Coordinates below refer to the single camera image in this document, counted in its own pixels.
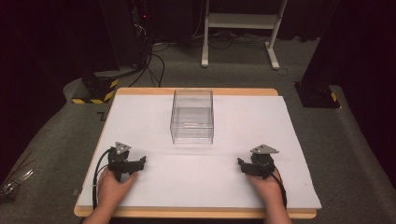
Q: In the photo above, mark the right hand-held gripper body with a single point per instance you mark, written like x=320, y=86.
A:
x=263, y=165

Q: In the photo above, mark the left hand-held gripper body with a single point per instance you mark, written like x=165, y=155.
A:
x=120, y=163

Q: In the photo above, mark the person's right hand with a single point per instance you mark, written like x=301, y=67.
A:
x=267, y=189

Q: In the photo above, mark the person's left hand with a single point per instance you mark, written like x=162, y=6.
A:
x=112, y=189

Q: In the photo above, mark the white board sheet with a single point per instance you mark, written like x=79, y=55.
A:
x=193, y=174

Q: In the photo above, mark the clear plastic box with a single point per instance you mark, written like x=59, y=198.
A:
x=192, y=119

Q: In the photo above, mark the wooden table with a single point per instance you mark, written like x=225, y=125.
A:
x=186, y=213

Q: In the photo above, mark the black base with hazard tape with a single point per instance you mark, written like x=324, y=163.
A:
x=98, y=88

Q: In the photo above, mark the black stand base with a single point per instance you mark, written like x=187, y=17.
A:
x=316, y=95

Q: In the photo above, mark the clear plastic wrap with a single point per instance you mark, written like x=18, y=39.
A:
x=14, y=185

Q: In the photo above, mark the black equipment column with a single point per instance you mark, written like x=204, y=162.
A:
x=124, y=34

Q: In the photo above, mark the white metal stand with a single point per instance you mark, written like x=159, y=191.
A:
x=239, y=21

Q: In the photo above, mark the dark curtained post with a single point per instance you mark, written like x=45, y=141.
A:
x=333, y=40

